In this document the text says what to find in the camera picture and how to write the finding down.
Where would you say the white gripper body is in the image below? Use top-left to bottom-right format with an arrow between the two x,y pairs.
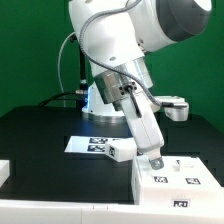
121,92 -> 164,157

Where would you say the white cabinet box body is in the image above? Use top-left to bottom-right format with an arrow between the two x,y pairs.
131,156 -> 224,209

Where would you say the white front border rail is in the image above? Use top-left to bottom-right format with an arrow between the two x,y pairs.
0,200 -> 224,224

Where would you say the black camera on stand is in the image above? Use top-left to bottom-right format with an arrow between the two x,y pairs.
69,33 -> 88,98

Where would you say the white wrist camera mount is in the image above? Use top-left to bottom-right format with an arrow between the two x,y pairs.
156,96 -> 189,121

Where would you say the white paper with markers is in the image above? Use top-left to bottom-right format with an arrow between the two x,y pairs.
65,136 -> 113,154

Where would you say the black cable on table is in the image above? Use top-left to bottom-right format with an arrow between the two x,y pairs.
38,91 -> 89,108

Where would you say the white cabinet door panel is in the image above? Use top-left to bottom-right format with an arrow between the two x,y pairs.
169,156 -> 218,189

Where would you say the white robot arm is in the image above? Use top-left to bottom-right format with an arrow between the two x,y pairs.
69,0 -> 212,170

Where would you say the small white cabinet door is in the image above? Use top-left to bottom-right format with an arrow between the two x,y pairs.
133,156 -> 176,189

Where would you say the grey camera cable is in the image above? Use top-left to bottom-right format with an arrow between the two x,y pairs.
57,31 -> 78,94

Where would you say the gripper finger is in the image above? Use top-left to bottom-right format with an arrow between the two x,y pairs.
149,156 -> 164,170

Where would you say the white border rail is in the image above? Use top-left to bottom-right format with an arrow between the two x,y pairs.
0,200 -> 224,224
0,160 -> 10,187

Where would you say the white left border rail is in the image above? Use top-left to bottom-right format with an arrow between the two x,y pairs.
0,160 -> 10,187

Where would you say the white cabinet top block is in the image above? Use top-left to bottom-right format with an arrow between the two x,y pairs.
105,138 -> 137,162

